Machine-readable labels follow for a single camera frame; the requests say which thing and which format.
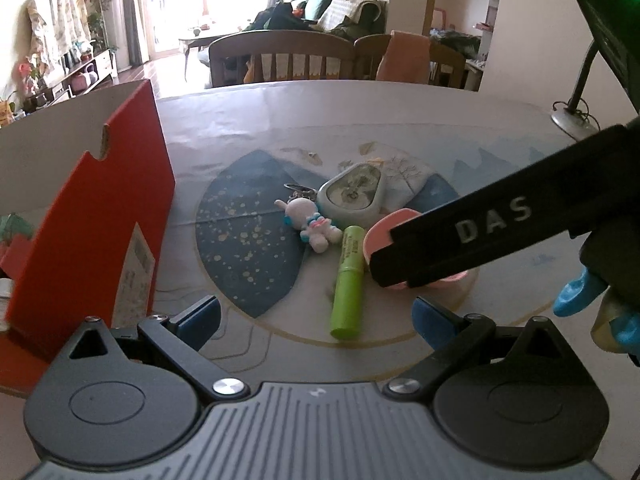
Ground dark wooden chair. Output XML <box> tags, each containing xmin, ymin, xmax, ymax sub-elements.
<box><xmin>207</xmin><ymin>30</ymin><xmax>357</xmax><ymax>90</ymax></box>
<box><xmin>354</xmin><ymin>34</ymin><xmax>469</xmax><ymax>90</ymax></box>

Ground clothes rack with garments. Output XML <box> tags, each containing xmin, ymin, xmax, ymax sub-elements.
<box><xmin>26</xmin><ymin>0</ymin><xmax>94</xmax><ymax>69</ymax></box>

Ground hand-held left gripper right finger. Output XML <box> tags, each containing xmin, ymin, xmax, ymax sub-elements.
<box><xmin>385</xmin><ymin>296</ymin><xmax>573</xmax><ymax>401</ymax></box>

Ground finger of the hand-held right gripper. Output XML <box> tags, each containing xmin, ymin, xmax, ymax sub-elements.
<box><xmin>367</xmin><ymin>222</ymin><xmax>420</xmax><ymax>289</ymax></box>

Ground low coffee table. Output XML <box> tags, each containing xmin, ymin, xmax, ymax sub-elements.
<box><xmin>177</xmin><ymin>26</ymin><xmax>242</xmax><ymax>60</ymax></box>

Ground pink artificial flowers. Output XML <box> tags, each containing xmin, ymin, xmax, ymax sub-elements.
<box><xmin>17</xmin><ymin>57</ymin><xmax>49</xmax><ymax>107</ymax></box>

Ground green tube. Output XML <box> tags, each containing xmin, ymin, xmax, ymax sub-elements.
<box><xmin>329</xmin><ymin>225</ymin><xmax>369</xmax><ymax>340</ymax></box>

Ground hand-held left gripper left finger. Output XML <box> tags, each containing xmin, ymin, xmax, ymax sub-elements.
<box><xmin>67</xmin><ymin>294</ymin><xmax>251</xmax><ymax>401</ymax></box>

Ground person's right hand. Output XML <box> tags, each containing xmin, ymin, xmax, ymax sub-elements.
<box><xmin>554</xmin><ymin>265</ymin><xmax>640</xmax><ymax>358</ymax></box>

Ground sofa with blankets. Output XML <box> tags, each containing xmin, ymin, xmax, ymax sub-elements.
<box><xmin>245</xmin><ymin>0</ymin><xmax>387</xmax><ymax>41</ymax></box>

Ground pink towel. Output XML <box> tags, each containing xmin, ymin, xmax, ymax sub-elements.
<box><xmin>376</xmin><ymin>31</ymin><xmax>432</xmax><ymax>85</ymax></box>

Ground pale green toy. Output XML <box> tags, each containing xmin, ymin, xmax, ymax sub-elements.
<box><xmin>0</xmin><ymin>212</ymin><xmax>37</xmax><ymax>247</ymax></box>

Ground child's bed with bedding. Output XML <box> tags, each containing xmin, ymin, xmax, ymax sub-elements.
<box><xmin>430</xmin><ymin>25</ymin><xmax>494</xmax><ymax>92</ymax></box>

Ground white doll keychain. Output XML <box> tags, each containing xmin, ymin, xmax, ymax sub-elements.
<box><xmin>274</xmin><ymin>182</ymin><xmax>344</xmax><ymax>254</ymax></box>

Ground grey curtain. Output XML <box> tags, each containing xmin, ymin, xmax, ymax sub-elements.
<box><xmin>120</xmin><ymin>0</ymin><xmax>152</xmax><ymax>66</ymax></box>

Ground long wooden tv cabinet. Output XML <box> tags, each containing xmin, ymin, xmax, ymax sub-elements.
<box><xmin>0</xmin><ymin>49</ymin><xmax>120</xmax><ymax>117</ymax></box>

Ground red cardboard box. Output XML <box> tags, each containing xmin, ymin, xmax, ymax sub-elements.
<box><xmin>0</xmin><ymin>79</ymin><xmax>177</xmax><ymax>396</ymax></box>

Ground tall potted plant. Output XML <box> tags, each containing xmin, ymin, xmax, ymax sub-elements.
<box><xmin>87</xmin><ymin>0</ymin><xmax>119</xmax><ymax>54</ymax></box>

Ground white standing air conditioner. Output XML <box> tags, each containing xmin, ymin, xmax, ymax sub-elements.
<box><xmin>97</xmin><ymin>0</ymin><xmax>132</xmax><ymax>68</ymax></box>

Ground pink round case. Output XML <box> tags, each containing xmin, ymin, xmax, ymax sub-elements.
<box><xmin>363</xmin><ymin>208</ymin><xmax>471</xmax><ymax>291</ymax></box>

